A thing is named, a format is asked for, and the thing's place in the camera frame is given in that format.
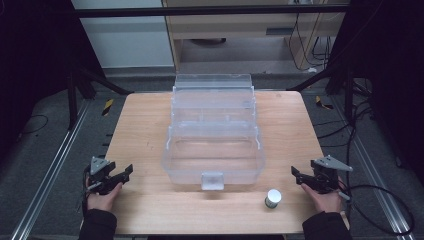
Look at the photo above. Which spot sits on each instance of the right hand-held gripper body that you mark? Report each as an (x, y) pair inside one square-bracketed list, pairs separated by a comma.
[(325, 178)]

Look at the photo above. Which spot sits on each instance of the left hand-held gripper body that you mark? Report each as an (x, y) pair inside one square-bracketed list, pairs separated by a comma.
[(100, 176)]

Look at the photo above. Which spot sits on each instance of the person's right hand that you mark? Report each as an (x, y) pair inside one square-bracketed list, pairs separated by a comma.
[(325, 201)]

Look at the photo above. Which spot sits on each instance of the person's left hand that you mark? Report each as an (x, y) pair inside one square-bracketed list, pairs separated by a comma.
[(103, 201)]

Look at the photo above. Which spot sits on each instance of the small silver cylinder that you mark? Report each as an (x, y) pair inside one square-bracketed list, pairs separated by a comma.
[(273, 198)]

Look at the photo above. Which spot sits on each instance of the yellow black tape marker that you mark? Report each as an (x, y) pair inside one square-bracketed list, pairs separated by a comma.
[(107, 106), (323, 103)]

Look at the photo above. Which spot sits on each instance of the black metal stand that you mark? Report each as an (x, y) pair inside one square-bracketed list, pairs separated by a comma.
[(348, 96), (72, 103)]

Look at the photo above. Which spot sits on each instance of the clear plastic storage box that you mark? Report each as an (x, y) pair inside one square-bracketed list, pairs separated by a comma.
[(213, 143)]

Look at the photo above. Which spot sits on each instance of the black curtain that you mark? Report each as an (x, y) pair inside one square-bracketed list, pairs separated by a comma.
[(390, 76), (33, 66)]

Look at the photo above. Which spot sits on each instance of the white cabinet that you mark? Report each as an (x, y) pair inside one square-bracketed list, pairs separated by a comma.
[(126, 40)]

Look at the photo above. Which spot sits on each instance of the light wooden desk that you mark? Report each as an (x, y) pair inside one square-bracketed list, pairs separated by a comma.
[(233, 26)]

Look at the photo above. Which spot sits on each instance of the aluminium floor rail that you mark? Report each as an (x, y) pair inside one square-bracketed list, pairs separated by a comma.
[(373, 173), (50, 170)]

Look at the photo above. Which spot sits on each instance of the black horizontal frame bar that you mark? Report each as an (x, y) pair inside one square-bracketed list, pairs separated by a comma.
[(206, 11)]

